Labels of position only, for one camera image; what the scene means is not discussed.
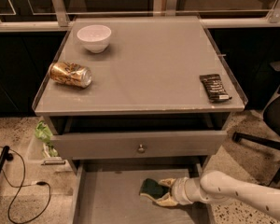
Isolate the clear plastic bin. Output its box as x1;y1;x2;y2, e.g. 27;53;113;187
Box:
26;126;72;172

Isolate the round metal drawer knob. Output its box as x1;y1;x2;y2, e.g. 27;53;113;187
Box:
137;144;146;154

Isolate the green plastic bag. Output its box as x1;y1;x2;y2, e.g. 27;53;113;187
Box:
35;120;58;158

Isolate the metal window rail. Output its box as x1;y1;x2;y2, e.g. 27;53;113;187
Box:
0;0;280;31

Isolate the black snack packet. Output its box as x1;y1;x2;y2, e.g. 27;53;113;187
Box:
199;74;231;103

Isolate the white ceramic bowl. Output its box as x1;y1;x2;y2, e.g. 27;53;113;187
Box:
77;24;112;53

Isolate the grey drawer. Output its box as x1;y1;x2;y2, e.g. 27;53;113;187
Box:
51;131;227;160
68;164;215;224

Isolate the green yellow sponge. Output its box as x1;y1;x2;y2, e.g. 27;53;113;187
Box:
139;178;169;201

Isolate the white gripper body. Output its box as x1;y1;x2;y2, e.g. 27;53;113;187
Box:
171;177;205;205

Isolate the grey drawer cabinet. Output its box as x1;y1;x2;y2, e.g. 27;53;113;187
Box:
34;17;245;166

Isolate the grey middle drawer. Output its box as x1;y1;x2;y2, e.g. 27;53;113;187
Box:
68;164;215;224

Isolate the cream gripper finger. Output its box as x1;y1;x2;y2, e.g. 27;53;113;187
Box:
150;193;178;207
158;178;176;188

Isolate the black office chair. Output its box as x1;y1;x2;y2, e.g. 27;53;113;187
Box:
231;60;280;187

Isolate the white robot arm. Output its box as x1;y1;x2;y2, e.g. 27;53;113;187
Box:
140;170;280;221

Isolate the grey top drawer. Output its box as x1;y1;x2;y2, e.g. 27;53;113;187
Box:
51;131;227;160

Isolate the gold soda can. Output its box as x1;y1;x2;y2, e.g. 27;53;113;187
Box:
49;62;91;88

